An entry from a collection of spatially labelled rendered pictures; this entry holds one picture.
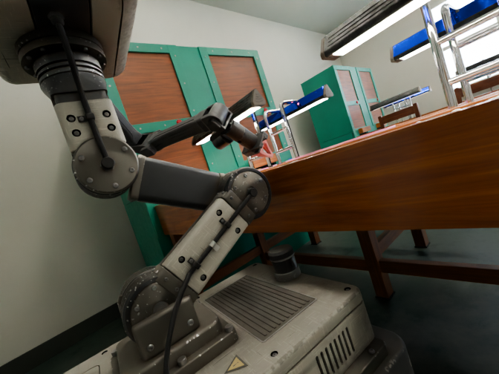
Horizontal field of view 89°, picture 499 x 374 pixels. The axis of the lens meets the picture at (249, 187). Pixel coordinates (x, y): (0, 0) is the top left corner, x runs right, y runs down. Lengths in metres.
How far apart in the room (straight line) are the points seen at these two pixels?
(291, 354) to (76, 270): 2.09
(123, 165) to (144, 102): 1.32
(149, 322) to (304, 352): 0.27
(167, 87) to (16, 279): 1.65
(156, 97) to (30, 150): 1.09
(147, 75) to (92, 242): 1.37
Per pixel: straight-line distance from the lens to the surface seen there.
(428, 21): 1.02
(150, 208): 1.63
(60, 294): 2.44
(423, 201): 0.54
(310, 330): 0.54
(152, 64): 1.97
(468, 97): 1.22
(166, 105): 1.86
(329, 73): 4.00
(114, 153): 0.52
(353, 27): 0.90
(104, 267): 2.46
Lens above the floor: 0.78
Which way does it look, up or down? 3 degrees down
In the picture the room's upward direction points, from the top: 19 degrees counter-clockwise
